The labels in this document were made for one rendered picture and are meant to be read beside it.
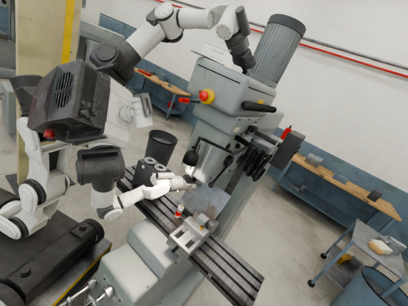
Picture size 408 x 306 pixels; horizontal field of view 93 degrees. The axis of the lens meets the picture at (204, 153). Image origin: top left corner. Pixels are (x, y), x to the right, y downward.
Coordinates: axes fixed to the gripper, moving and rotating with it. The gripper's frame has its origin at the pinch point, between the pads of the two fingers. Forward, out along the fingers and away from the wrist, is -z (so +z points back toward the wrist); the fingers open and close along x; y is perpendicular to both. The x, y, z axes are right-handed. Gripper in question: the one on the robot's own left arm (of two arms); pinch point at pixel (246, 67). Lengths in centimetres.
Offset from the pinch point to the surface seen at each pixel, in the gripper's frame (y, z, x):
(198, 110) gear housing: -29.5, -0.6, -4.2
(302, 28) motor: 34.3, -6.5, 2.6
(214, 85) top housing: -20.5, 12.2, 6.9
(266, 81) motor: 8.0, -16.3, 0.9
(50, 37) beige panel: -62, 34, -161
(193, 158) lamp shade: -48.0, -4.5, 11.3
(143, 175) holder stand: -85, -33, -35
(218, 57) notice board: 180, -267, -391
